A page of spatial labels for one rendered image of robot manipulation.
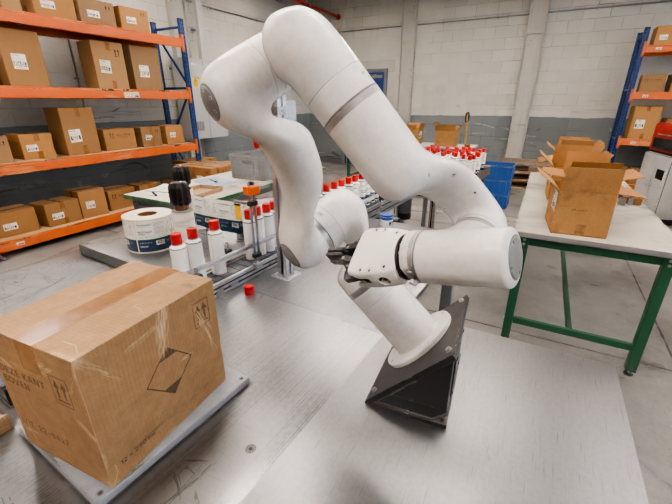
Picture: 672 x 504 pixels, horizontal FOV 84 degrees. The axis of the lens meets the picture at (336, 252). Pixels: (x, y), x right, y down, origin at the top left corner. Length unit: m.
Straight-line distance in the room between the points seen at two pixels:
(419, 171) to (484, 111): 8.20
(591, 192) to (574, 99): 6.30
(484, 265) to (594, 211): 1.93
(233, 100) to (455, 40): 8.36
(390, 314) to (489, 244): 0.41
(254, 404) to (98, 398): 0.34
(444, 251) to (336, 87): 0.26
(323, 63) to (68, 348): 0.56
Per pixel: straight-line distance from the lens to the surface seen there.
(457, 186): 0.59
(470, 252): 0.52
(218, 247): 1.38
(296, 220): 0.81
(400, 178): 0.50
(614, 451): 0.99
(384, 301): 0.87
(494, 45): 8.75
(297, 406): 0.91
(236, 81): 0.64
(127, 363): 0.74
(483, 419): 0.94
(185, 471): 0.85
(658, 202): 6.20
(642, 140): 7.92
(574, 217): 2.42
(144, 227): 1.70
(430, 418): 0.89
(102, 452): 0.79
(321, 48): 0.52
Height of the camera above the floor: 1.47
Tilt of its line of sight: 22 degrees down
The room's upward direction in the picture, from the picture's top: straight up
